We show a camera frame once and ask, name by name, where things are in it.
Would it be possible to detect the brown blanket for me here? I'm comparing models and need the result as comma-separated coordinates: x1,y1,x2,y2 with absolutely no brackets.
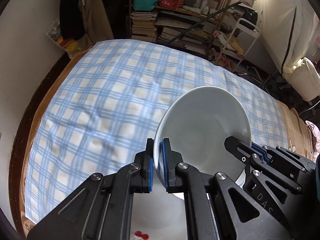
9,49,90,239

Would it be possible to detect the brown coat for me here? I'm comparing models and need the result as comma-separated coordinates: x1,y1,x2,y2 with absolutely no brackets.
78,0,114,50

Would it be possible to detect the large white bowl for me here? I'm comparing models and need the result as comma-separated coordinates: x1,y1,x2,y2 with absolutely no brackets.
172,170,246,200

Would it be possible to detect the blue plaid tablecloth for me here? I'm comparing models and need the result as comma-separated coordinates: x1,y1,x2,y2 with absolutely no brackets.
25,40,288,223

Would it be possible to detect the red bowl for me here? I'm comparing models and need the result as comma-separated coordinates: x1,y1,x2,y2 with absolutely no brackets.
153,86,252,186

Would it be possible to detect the stack of books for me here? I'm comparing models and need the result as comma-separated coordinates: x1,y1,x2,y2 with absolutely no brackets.
130,11,158,43

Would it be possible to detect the white utility cart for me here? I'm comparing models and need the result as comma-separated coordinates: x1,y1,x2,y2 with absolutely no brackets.
214,18,260,72

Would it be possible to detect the wooden shelf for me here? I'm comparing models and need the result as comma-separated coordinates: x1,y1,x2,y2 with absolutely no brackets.
130,0,233,56

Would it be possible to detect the white duvet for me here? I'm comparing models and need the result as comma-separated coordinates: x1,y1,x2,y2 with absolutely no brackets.
261,0,319,101

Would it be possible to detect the large cherry plate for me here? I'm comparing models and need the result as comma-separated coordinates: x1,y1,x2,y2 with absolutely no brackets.
130,192,187,239

